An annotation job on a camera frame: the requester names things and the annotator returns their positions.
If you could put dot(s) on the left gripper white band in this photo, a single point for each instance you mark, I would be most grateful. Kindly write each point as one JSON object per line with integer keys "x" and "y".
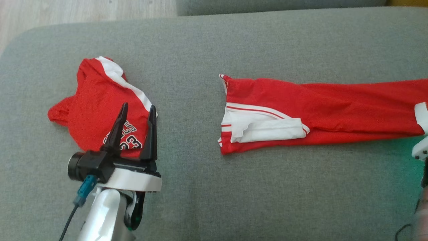
{"x": 133, "y": 180}

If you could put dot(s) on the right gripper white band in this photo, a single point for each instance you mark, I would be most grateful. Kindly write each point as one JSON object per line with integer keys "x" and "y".
{"x": 422, "y": 150}

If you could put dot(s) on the red Bulls 23 shorts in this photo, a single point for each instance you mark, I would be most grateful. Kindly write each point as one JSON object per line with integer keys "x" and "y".
{"x": 93, "y": 107}

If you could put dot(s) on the red jersey with white trim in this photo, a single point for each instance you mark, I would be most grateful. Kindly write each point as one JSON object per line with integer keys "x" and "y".
{"x": 334, "y": 107}

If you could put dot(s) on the grey sofa seat cushion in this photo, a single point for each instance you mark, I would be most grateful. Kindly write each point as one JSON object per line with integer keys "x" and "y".
{"x": 207, "y": 187}

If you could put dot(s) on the yellow object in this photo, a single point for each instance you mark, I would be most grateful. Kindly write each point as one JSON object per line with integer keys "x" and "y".
{"x": 408, "y": 2}

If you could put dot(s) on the grey sofa back cushion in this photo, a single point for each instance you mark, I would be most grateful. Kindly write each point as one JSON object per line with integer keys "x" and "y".
{"x": 267, "y": 6}

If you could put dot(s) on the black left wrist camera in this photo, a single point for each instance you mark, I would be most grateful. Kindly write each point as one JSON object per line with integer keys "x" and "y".
{"x": 90, "y": 165}

